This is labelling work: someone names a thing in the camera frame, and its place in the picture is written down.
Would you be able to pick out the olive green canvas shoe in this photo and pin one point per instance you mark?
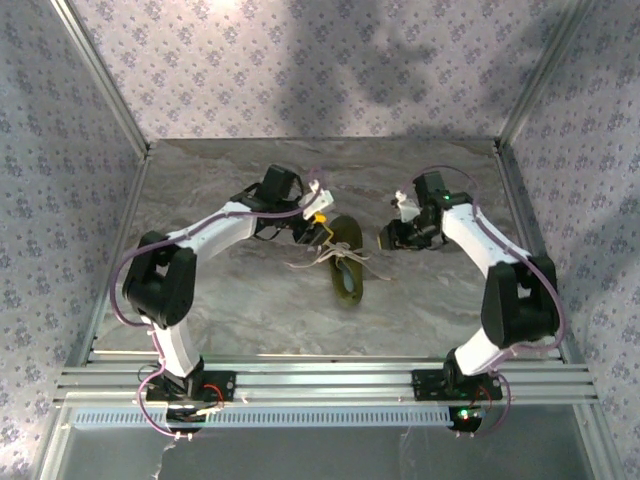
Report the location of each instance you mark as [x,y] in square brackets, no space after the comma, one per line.
[350,290]

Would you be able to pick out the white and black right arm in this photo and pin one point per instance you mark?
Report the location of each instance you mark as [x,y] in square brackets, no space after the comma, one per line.
[475,240]

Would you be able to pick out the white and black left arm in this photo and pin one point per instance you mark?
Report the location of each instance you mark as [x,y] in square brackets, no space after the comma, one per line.
[200,240]

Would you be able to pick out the aluminium table edge bar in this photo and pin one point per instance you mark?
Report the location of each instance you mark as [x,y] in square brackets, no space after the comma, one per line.
[525,210]
[107,260]

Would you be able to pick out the black right controller board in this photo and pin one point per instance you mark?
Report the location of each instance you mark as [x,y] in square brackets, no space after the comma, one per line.
[467,417]

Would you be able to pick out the black controller board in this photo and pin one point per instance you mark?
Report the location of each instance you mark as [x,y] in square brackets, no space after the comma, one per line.
[185,417]
[467,417]

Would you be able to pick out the black left controller board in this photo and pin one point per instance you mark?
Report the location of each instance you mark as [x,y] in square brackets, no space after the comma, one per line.
[185,417]

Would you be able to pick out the aluminium mounting rail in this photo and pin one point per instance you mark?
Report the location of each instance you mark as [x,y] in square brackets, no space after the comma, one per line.
[325,380]

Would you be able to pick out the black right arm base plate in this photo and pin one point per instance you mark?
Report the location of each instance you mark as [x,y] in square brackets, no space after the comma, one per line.
[430,385]

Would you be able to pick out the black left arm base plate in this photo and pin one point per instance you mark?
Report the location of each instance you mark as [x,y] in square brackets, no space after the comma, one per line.
[220,385]

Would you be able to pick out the aluminium frame post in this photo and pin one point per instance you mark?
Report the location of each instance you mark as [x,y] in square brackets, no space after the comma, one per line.
[100,75]
[542,70]

